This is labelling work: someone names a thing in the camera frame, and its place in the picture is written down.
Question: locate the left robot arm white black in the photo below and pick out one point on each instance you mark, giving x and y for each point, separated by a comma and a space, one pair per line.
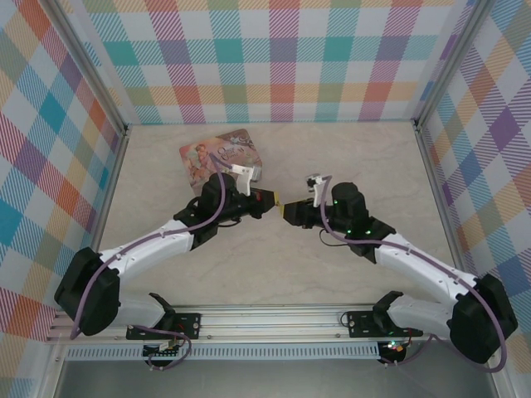
141, 248

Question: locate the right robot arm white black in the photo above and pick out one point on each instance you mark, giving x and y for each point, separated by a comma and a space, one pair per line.
419, 265

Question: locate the storybook printed pink box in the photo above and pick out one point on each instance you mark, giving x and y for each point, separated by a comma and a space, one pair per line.
207, 153

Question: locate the orange connector with green light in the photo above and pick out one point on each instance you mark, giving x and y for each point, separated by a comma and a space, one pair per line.
396, 347

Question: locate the small green circuit board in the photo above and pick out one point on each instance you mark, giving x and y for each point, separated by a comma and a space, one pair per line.
164, 350

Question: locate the aluminium table edge rail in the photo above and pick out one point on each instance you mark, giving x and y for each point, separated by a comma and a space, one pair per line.
108, 195
437, 195

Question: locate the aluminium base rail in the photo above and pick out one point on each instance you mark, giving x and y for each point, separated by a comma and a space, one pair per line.
269, 321

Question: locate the aluminium frame post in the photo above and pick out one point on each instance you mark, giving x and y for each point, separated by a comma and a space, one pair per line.
454, 62
89, 62

